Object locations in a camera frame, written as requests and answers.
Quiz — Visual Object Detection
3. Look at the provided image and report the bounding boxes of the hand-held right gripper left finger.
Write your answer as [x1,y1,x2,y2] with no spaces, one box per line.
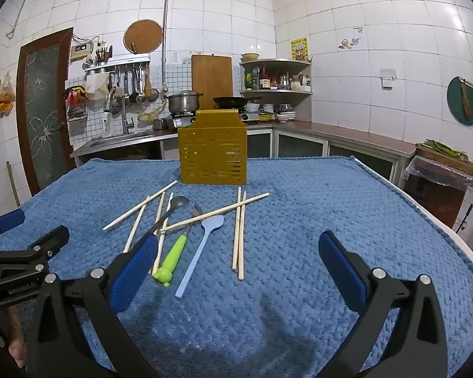
[26,234,160,378]

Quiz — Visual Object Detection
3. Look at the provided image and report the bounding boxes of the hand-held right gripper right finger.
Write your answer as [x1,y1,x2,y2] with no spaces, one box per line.
[318,229,449,378]

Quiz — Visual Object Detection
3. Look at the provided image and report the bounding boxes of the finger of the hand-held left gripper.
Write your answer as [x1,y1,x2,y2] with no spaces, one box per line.
[0,225,70,274]
[0,208,26,242]

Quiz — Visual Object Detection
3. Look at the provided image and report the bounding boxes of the pale wooden chopstick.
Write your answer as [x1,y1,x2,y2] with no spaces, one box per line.
[237,191,248,281]
[160,192,270,234]
[152,192,174,277]
[123,196,150,253]
[148,191,166,275]
[231,186,242,272]
[102,180,178,231]

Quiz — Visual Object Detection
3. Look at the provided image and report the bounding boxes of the yellow perforated utensil holder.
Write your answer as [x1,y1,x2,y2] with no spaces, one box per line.
[177,109,248,186]

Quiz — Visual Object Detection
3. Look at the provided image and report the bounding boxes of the person's left hand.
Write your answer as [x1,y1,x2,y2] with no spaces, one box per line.
[7,306,29,370]

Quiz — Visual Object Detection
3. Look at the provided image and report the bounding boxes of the blue textured blanket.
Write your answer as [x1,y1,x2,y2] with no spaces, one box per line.
[0,157,473,378]

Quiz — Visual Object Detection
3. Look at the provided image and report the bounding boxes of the light blue plastic spoon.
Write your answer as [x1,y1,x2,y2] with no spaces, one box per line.
[175,215,225,299]

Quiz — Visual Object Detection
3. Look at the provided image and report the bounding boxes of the brown frosted glass door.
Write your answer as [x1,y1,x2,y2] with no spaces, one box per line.
[16,27,75,197]

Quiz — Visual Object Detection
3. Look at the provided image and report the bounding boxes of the orange hanging plastic bag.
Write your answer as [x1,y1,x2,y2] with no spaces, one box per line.
[0,72,16,119]

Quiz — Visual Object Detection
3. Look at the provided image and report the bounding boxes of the steel kitchen sink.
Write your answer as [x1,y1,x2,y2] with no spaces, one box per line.
[87,131,154,149]

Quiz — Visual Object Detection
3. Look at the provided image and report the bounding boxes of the bin with clear plastic bag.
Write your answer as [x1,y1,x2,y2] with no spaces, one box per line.
[403,154,473,230]

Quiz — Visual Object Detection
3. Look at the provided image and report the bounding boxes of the kitchen counter cabinet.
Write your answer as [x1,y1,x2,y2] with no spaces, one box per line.
[70,120,417,190]

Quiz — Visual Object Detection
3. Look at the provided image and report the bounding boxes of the red hanging bag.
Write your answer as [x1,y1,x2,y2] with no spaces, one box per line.
[62,85,88,122]

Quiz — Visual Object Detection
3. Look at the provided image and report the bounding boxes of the steel faucet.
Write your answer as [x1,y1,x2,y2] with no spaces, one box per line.
[103,89,135,135]

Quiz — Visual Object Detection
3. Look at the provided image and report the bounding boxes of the steel gas stove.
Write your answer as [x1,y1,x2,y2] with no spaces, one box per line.
[154,110,261,130]

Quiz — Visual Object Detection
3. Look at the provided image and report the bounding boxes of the wooden board under vegetables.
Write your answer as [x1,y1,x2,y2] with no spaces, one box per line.
[415,144,473,184]

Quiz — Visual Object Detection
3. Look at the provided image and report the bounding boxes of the white hanging cloth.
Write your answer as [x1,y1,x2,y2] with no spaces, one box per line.
[85,73,110,101]

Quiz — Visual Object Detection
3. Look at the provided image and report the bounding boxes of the green vegetables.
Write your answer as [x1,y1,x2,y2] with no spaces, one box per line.
[423,139,470,159]

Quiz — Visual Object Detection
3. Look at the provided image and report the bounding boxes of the hanging black ladle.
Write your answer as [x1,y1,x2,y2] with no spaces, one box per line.
[128,68,140,105]

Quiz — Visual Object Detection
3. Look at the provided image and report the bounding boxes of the steel cooking pot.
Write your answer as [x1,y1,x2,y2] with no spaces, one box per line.
[163,90,204,114]

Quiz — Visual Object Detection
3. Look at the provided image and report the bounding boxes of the hanging strainer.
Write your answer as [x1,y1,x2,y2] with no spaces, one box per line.
[143,65,160,102]

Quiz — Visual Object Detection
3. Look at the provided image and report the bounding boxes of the stack of white bowls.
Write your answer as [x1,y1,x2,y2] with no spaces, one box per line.
[246,101,297,123]

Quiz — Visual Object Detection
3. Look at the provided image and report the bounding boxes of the black wok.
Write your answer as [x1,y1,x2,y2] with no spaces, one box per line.
[212,95,263,110]

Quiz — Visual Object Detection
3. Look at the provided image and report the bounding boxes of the grey corner shelf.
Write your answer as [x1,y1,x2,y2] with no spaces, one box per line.
[238,58,313,123]

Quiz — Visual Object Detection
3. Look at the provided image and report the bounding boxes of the wooden cutting board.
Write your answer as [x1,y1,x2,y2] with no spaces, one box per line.
[191,54,233,110]

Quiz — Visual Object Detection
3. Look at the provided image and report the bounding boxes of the round wooden board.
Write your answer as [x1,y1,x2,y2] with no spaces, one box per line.
[123,19,165,54]

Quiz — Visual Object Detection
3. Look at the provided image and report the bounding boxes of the grey vertical pipe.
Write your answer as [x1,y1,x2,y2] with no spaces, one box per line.
[161,0,172,89]

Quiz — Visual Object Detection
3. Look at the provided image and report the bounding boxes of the green-handled fork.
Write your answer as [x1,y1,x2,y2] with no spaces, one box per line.
[152,203,204,288]

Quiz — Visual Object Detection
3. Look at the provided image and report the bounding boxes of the black-handled metal spoon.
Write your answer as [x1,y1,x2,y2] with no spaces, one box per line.
[123,196,191,253]

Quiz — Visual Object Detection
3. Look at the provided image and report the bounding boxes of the yellow hose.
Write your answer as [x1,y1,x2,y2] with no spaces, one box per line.
[137,100,167,125]

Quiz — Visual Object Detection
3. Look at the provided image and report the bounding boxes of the white wall control box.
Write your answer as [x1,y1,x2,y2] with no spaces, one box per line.
[70,43,95,62]

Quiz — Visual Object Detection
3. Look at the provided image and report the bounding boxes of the steel wall utensil rack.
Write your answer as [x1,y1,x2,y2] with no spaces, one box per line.
[84,53,151,75]

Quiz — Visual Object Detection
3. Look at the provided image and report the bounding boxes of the green round wall board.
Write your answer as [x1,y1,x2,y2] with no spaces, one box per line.
[446,76,473,127]

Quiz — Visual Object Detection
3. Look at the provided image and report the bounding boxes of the yellow wall poster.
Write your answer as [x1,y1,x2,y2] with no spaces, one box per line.
[290,37,309,62]

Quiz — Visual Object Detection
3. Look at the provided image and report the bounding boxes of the wall stickers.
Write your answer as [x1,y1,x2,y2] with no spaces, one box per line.
[337,26,364,50]

